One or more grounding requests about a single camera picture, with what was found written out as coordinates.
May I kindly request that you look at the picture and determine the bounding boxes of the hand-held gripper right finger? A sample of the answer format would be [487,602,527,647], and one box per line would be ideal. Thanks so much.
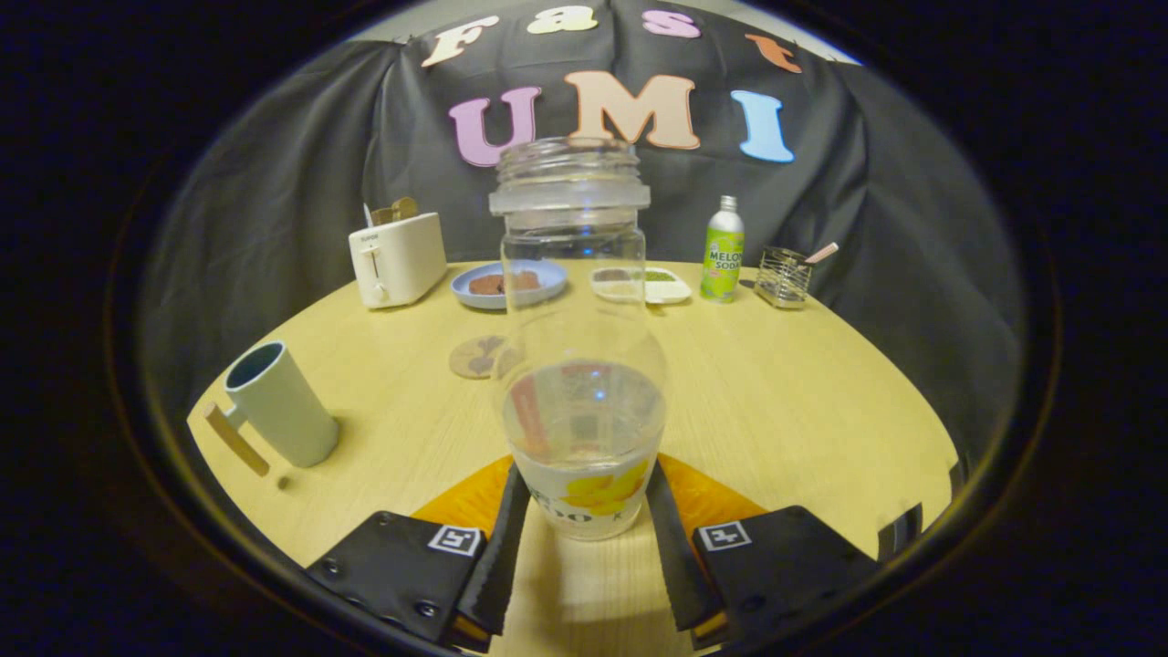
[644,453,879,651]

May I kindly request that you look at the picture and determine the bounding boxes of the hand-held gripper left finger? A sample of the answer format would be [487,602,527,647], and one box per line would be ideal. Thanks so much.
[306,454,532,651]

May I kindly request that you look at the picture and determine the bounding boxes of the clear plastic juice bottle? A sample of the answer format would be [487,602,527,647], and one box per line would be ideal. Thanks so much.
[489,137,669,542]

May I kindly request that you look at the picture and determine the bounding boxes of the round cork coaster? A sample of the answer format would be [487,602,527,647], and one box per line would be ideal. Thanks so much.
[449,335,512,381]

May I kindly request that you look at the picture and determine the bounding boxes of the pale green cup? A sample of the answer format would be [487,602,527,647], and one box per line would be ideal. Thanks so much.
[204,340,340,477]

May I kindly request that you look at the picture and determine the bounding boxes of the green soda bottle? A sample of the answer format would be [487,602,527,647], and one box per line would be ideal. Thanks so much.
[700,195,746,304]

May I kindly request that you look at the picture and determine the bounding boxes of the wooden table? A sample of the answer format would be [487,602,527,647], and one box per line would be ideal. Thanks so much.
[187,260,961,657]

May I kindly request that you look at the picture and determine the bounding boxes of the white rectangular dish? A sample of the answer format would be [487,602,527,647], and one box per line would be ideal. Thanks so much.
[589,266,694,306]

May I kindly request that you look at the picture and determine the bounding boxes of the blue plate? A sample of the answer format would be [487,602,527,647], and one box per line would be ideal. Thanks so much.
[451,259,568,311]

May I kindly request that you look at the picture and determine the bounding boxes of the white toaster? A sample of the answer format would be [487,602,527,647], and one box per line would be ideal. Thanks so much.
[349,212,449,310]

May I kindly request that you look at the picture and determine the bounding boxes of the black backdrop cloth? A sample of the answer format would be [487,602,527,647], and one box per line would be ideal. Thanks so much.
[137,0,1027,457]

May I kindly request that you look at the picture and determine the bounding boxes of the wire mesh holder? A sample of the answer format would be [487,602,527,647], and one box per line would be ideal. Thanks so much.
[755,246,813,310]

